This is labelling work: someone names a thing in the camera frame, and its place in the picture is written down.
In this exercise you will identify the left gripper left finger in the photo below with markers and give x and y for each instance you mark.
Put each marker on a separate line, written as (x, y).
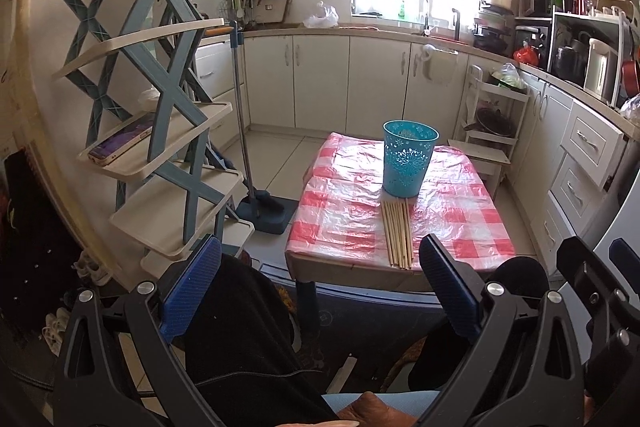
(92, 385)

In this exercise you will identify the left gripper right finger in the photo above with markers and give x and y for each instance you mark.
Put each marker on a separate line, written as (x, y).
(523, 368)

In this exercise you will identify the bamboo chopstick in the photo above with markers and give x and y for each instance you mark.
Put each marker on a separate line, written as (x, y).
(402, 255)
(406, 233)
(395, 237)
(388, 233)

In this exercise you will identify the kitchen faucet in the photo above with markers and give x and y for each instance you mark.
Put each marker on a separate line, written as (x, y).
(426, 15)

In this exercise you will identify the white small storage shelf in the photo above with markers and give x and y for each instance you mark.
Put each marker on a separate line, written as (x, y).
(490, 118)

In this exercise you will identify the white electric kettle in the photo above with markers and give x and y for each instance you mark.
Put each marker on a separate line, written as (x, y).
(600, 70)

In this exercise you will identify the smartphone on shelf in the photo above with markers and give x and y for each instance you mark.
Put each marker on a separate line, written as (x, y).
(122, 140)

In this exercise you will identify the red white checkered tablecloth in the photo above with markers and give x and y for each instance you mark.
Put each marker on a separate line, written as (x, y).
(343, 210)

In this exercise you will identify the red plastic bag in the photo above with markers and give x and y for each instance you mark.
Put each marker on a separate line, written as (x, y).
(527, 55)

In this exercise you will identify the black toaster oven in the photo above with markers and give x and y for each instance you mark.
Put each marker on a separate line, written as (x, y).
(536, 32)

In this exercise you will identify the white hanging trash bin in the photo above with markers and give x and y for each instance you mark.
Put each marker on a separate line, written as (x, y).
(438, 64)

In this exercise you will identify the blue cream folding shelf rack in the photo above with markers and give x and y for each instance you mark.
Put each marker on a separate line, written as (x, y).
(138, 56)

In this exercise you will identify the white plastic bag on counter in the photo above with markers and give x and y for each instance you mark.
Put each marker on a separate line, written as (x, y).
(323, 16)

